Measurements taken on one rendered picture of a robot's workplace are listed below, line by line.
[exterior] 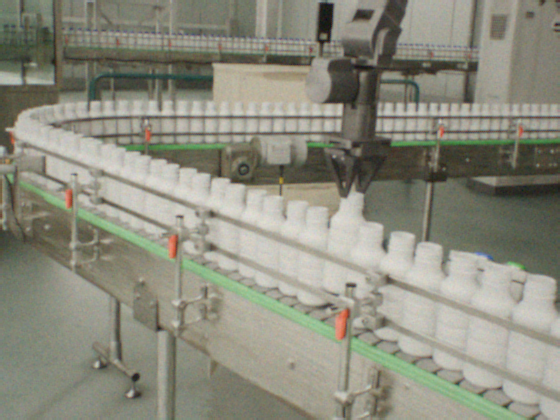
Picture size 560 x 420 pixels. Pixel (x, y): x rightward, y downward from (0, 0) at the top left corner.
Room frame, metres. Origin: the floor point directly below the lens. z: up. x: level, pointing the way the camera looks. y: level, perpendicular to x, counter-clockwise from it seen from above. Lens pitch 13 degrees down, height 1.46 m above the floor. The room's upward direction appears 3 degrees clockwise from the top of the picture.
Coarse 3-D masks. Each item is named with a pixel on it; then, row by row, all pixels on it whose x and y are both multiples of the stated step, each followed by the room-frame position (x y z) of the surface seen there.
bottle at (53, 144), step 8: (56, 136) 1.97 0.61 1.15; (48, 144) 1.97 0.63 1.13; (56, 144) 1.96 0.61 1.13; (56, 152) 1.95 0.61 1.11; (48, 160) 1.96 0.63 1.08; (56, 160) 1.95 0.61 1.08; (48, 168) 1.96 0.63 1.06; (56, 168) 1.95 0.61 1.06; (56, 176) 1.95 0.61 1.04; (48, 184) 1.96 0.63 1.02; (56, 184) 1.95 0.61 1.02
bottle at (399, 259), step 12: (396, 240) 1.05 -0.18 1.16; (408, 240) 1.05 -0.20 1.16; (396, 252) 1.05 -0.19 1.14; (408, 252) 1.05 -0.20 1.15; (384, 264) 1.05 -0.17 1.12; (396, 264) 1.04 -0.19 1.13; (408, 264) 1.04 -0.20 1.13; (396, 276) 1.04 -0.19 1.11; (384, 288) 1.05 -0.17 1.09; (396, 288) 1.04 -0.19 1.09; (384, 300) 1.05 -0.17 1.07; (396, 300) 1.04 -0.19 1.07; (384, 312) 1.05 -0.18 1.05; (396, 312) 1.04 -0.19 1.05; (384, 336) 1.04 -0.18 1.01; (396, 336) 1.04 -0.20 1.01
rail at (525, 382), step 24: (144, 216) 1.56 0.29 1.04; (216, 216) 1.36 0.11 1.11; (192, 240) 1.42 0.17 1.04; (288, 240) 1.20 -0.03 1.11; (312, 288) 1.15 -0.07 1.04; (408, 288) 1.00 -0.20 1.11; (480, 312) 0.91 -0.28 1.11; (408, 336) 0.99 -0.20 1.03; (552, 336) 0.83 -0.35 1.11; (480, 360) 0.90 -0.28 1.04; (528, 384) 0.85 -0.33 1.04
